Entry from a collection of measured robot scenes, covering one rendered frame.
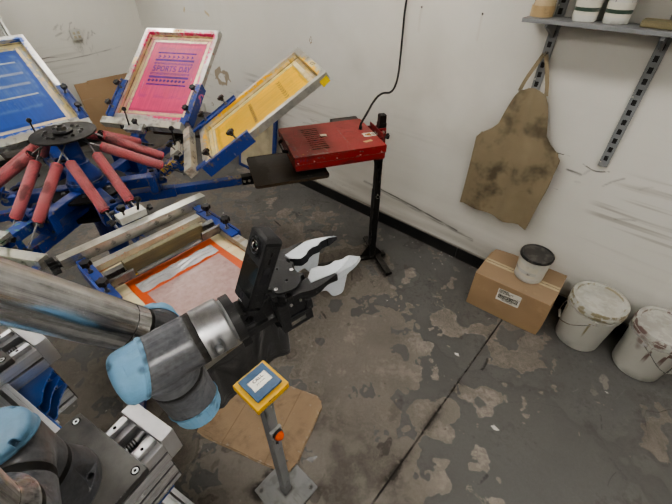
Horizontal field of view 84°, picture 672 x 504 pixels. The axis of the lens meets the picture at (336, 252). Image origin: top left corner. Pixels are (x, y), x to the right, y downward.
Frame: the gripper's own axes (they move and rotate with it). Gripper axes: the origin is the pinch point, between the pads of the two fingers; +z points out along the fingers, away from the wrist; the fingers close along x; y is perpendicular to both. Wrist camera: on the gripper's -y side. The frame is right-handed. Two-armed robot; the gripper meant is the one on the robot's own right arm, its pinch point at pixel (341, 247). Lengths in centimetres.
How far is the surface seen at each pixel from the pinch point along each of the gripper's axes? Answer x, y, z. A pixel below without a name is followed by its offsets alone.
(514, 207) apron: -69, 116, 182
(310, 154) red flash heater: -136, 60, 70
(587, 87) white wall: -56, 40, 199
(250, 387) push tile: -31, 68, -20
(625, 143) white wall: -30, 64, 203
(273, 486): -39, 163, -30
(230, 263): -91, 69, -2
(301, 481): -33, 164, -18
